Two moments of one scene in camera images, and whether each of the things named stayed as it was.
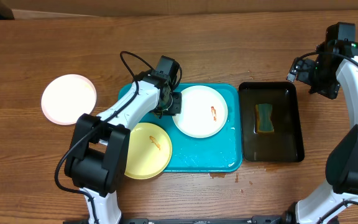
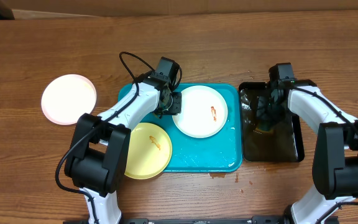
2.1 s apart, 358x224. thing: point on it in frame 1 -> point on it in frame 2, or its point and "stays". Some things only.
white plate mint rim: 204,112 stays
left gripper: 176,108 stays
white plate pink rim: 66,96 stays
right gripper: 331,91 -> 264,115
